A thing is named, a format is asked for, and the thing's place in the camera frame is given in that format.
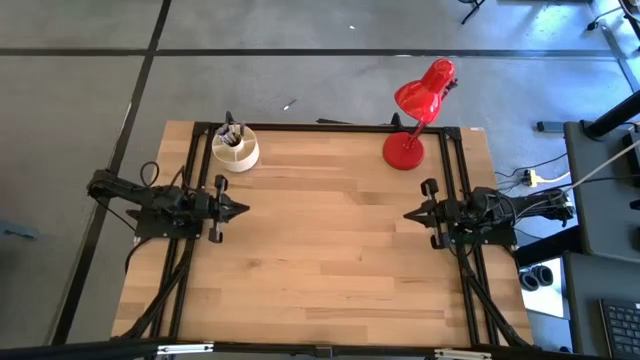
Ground black slanted beam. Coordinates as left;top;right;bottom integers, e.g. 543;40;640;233
581;88;640;142

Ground computer keyboard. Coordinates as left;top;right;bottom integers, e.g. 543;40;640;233
598;297;640;358

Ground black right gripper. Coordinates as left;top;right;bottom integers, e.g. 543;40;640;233
402;177;470;251

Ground red desk lamp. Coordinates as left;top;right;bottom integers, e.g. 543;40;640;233
381;57;459;172

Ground dark grey desk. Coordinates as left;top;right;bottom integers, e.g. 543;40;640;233
563;119;640;264
561;249;640;360

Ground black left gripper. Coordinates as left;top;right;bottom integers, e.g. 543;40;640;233
192;174;252;245

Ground black headphones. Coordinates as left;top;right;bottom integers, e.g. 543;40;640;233
518;264;556;293

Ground silver aluminium bar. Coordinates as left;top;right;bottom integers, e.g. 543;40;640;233
155;341;216;357
433;347;493;360

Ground white cable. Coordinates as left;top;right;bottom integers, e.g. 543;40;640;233
537;138;640;190

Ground black aluminium table frame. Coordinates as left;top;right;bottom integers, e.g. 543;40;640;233
0;110;601;360

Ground white ribbed round container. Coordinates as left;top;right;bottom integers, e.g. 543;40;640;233
210;124;262;174

